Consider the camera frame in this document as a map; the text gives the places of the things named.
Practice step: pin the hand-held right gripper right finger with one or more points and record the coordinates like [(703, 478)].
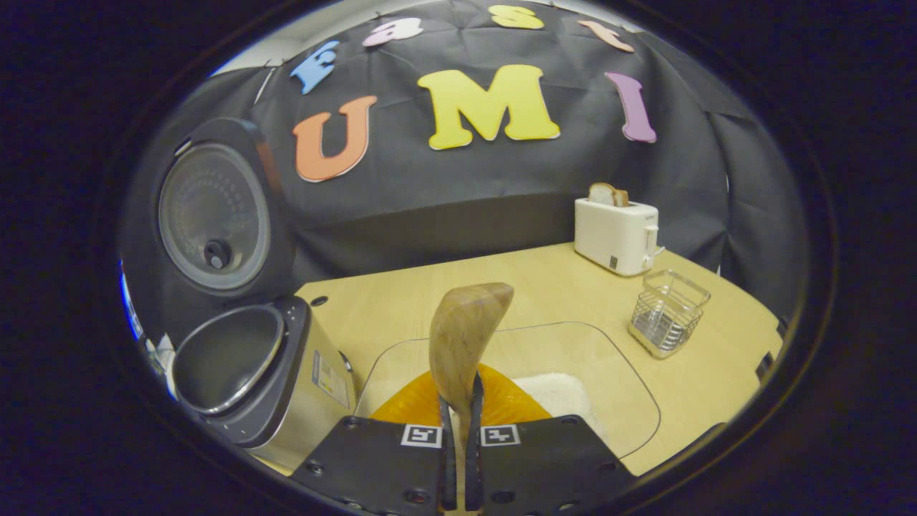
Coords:
[(544, 459)]

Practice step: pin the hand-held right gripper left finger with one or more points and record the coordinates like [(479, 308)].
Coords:
[(372, 459)]

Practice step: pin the wooden spoon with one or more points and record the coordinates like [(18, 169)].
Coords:
[(466, 322)]

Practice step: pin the black and silver rice cooker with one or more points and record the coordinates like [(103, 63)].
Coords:
[(215, 215)]

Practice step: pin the clear plastic tray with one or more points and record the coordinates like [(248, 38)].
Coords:
[(616, 373)]

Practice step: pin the white toaster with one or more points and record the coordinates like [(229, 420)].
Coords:
[(609, 233)]

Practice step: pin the toasted bread slice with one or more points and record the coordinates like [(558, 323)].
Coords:
[(607, 195)]

